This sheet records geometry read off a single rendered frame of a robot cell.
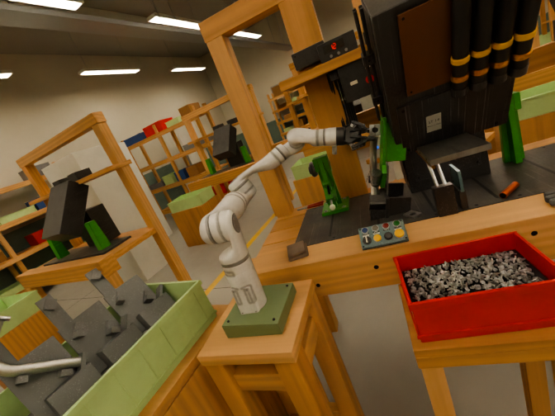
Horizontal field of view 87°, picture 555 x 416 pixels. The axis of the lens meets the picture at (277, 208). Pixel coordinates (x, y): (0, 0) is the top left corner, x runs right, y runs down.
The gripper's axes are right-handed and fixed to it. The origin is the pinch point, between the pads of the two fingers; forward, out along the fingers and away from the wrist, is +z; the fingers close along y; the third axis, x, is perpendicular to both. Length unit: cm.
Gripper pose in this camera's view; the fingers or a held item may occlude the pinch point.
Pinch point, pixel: (372, 134)
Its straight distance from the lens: 126.5
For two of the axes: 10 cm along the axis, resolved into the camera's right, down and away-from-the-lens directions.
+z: 9.7, -0.1, -2.5
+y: 0.8, -9.3, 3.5
